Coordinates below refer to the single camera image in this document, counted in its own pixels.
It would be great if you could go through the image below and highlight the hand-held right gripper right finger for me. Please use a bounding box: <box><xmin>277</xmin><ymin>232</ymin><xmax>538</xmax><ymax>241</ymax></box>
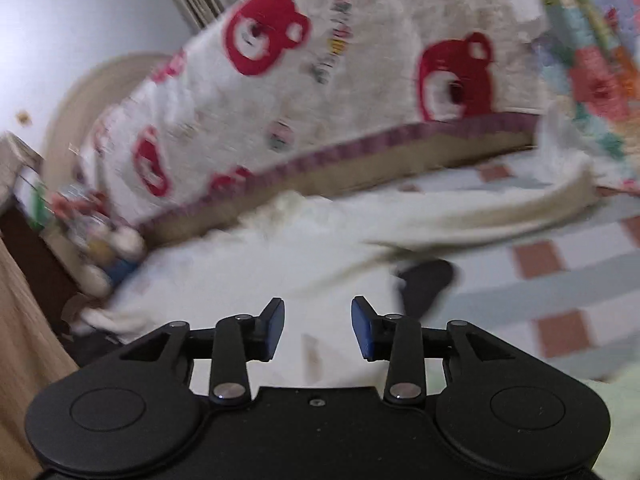
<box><xmin>351</xmin><ymin>296</ymin><xmax>516</xmax><ymax>405</ymax></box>

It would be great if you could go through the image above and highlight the white quilt with red bears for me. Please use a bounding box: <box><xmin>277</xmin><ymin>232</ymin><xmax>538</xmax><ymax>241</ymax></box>
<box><xmin>80</xmin><ymin>0</ymin><xmax>551</xmax><ymax>231</ymax></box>

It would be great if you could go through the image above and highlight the dark cloth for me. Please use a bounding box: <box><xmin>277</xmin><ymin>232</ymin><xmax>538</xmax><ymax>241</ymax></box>
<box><xmin>395</xmin><ymin>259</ymin><xmax>457</xmax><ymax>317</ymax></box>

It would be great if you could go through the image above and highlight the tan bed base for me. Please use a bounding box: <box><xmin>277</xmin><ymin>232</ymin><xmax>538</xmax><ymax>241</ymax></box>
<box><xmin>140</xmin><ymin>130</ymin><xmax>538</xmax><ymax>251</ymax></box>

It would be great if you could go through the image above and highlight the colourful patchwork blanket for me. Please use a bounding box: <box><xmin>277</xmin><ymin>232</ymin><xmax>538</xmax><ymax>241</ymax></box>
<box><xmin>530</xmin><ymin>0</ymin><xmax>640</xmax><ymax>196</ymax></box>

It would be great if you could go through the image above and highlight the cream fleece jacket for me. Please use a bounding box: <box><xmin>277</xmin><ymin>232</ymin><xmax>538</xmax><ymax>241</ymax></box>
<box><xmin>75</xmin><ymin>110</ymin><xmax>598</xmax><ymax>391</ymax></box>

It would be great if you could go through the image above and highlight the plush rabbit toy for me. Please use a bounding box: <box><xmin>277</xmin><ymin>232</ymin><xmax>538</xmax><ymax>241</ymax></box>
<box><xmin>50</xmin><ymin>185</ymin><xmax>146</xmax><ymax>296</ymax></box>

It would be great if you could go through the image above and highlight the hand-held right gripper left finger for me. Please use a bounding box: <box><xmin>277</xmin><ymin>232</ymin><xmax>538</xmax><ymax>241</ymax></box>
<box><xmin>120</xmin><ymin>297</ymin><xmax>286</xmax><ymax>405</ymax></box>

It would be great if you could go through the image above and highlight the light green cloth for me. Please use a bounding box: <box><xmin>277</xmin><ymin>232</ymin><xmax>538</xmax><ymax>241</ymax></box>
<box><xmin>565</xmin><ymin>377</ymin><xmax>640</xmax><ymax>466</ymax></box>

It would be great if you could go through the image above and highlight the tan bed headboard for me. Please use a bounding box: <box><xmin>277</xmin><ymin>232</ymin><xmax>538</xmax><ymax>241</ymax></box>
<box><xmin>42</xmin><ymin>54</ymin><xmax>171</xmax><ymax>181</ymax></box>

